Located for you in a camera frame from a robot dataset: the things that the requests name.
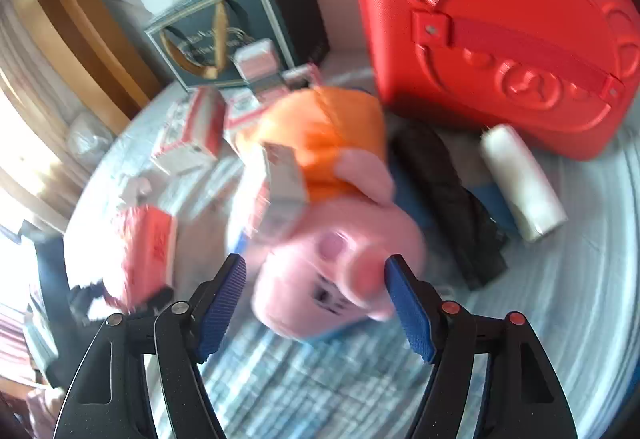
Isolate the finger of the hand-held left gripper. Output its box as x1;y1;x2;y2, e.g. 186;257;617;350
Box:
70;281;173;322

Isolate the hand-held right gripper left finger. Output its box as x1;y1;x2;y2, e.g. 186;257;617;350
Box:
52;253;248;439

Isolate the black folding umbrella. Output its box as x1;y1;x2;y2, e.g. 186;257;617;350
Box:
390;122;508;290

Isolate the pink tissue pack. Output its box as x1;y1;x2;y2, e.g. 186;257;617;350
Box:
112;205;178;305

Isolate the pink white carton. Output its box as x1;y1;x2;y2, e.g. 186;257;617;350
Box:
172;86;226;155

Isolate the pale curtain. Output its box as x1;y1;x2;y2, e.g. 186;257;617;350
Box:
0;0;76;230

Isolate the white bottle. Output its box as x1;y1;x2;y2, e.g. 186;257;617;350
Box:
480;124;568;242

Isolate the white red-striped carton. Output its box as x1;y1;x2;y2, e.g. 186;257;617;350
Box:
280;64;321;92

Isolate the striped grey bed sheet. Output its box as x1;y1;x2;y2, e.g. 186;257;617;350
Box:
65;46;640;439

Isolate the curved wooden headboard frame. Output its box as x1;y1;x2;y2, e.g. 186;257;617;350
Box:
20;0;166;130

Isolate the pig plush with orange body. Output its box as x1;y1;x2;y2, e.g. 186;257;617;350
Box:
227;86;428;340

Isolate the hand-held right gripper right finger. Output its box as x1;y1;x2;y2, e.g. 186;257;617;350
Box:
382;255;588;439

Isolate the red hard-shell suitcase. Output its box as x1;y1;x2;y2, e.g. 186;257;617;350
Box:
348;0;640;162

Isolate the clear plastic bag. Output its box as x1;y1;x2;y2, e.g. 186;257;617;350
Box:
67;112;116;155

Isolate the long white blue medicine box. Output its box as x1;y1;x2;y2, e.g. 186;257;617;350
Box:
232;142;306;245

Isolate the black gift box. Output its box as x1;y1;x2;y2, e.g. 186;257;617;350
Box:
145;0;331;92

